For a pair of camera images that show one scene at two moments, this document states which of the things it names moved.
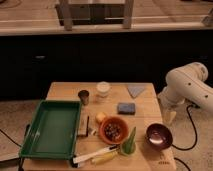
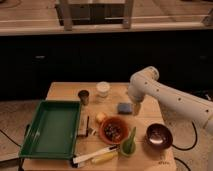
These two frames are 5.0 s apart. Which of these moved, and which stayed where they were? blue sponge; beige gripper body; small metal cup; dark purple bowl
Moved: beige gripper body
Stayed: blue sponge; small metal cup; dark purple bowl
